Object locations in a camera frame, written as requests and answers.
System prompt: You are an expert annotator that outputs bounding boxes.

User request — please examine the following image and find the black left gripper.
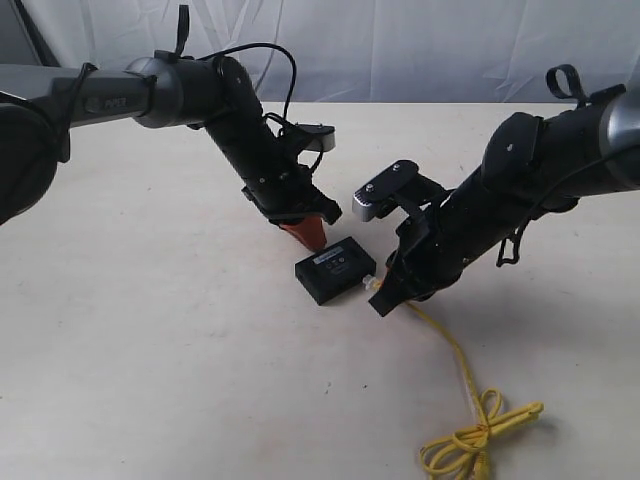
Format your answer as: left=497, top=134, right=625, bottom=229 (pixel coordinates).
left=242, top=165, right=342, bottom=251

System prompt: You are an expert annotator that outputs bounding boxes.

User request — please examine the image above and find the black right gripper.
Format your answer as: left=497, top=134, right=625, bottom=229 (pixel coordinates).
left=367, top=199, right=500, bottom=317

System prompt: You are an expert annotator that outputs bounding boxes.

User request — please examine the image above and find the black network switch box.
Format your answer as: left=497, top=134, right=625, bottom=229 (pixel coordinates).
left=294, top=237, right=377, bottom=306

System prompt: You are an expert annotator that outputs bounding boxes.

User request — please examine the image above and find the yellow ethernet cable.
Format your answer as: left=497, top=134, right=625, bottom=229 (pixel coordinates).
left=360, top=273, right=545, bottom=477

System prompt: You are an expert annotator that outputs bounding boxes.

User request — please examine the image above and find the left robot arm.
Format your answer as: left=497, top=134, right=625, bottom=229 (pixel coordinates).
left=1, top=51, right=341, bottom=251

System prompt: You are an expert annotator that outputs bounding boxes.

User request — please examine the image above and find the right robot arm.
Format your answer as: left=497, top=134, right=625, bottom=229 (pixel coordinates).
left=353, top=87, right=639, bottom=316

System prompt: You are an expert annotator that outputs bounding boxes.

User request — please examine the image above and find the white wrinkled backdrop curtain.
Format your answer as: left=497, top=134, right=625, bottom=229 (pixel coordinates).
left=1, top=1, right=639, bottom=103

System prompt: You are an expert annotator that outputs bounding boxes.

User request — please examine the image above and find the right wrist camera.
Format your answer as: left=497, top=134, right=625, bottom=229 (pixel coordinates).
left=352, top=160, right=420, bottom=222

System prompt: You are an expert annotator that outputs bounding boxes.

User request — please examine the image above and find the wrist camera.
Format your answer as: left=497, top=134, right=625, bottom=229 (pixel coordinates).
left=294, top=123, right=336, bottom=153
left=352, top=160, right=420, bottom=222

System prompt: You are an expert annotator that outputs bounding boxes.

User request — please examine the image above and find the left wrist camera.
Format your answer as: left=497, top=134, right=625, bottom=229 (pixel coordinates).
left=294, top=123, right=336, bottom=153

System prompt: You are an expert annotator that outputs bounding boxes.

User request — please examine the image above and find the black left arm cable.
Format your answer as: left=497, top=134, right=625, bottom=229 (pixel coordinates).
left=164, top=4, right=326, bottom=191

